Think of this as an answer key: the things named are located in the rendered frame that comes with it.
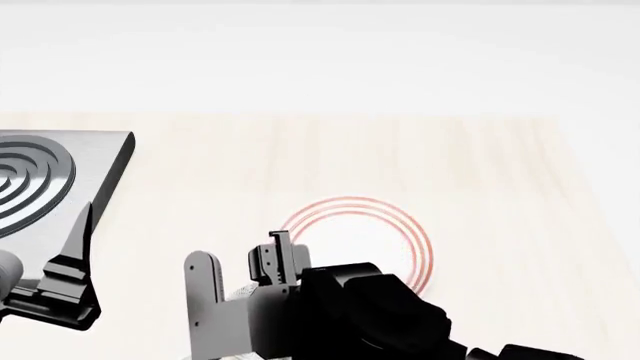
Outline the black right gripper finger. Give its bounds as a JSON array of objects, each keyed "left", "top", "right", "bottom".
[{"left": 247, "top": 229, "right": 312, "bottom": 285}]

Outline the silver stove with black burner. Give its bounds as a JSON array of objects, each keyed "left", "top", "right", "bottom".
[{"left": 0, "top": 129, "right": 136, "bottom": 288}]

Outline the white plate with red rings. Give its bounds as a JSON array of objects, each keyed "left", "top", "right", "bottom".
[{"left": 279, "top": 195, "right": 434, "bottom": 298}]

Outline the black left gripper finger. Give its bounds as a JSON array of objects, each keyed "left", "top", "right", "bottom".
[{"left": 36, "top": 201, "right": 96, "bottom": 306}]

